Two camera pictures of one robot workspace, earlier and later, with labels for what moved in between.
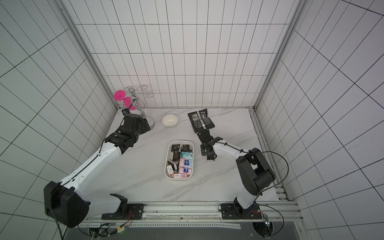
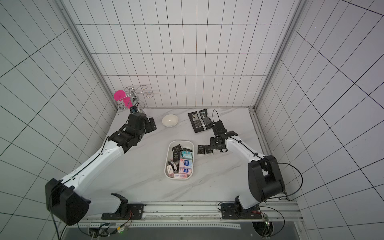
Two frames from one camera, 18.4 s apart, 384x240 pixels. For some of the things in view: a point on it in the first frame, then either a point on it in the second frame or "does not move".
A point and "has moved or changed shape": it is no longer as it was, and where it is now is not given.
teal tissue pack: [187, 155] does not move
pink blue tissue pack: [185, 163] does not move
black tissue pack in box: [176, 156] does not move
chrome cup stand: [137, 95] does not move
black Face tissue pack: [175, 147] has moved or changed shape
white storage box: [168, 155] does not move
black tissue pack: [185, 148] has moved or changed shape
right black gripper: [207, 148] → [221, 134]
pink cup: [120, 95] does not move
